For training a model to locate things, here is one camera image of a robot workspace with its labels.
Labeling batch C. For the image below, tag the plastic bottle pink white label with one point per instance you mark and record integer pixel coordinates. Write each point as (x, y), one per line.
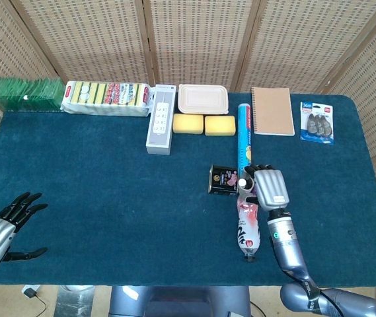
(248, 224)

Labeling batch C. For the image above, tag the yellow sponge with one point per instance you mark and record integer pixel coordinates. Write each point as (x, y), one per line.
(220, 125)
(187, 123)

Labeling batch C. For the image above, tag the green scouring pad pack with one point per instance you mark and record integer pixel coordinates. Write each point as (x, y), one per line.
(25, 94)

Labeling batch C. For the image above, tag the black luncheon meat tin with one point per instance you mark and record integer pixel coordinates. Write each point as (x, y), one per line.
(222, 180)

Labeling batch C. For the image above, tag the grey metal table leg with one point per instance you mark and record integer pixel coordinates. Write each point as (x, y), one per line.
(75, 302)

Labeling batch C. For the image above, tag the brown spiral notebook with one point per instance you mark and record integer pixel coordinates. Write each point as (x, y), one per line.
(273, 110)

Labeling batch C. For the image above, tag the blue carpet table mat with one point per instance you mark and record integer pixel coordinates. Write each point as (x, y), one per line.
(108, 198)

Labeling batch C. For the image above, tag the blue blister pack of hooks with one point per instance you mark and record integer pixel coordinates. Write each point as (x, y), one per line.
(318, 123)

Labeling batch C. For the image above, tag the wrapped pack of sponges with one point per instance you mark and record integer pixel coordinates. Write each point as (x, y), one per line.
(105, 99)

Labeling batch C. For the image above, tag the blue foil roll box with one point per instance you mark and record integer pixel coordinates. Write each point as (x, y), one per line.
(244, 138)

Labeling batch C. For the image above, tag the glass test tube white cap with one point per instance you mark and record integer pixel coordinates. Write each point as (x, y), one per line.
(242, 182)

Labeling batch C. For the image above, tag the beige lidded food container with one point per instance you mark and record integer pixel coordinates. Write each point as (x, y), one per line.
(202, 99)

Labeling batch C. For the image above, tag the woven bamboo folding screen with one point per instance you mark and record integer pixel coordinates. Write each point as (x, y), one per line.
(191, 39)

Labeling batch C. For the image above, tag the white power strip box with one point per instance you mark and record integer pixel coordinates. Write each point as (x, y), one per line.
(161, 122)

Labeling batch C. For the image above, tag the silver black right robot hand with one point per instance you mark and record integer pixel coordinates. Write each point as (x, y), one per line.
(272, 188)

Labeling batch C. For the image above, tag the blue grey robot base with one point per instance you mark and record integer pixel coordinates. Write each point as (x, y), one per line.
(181, 302)

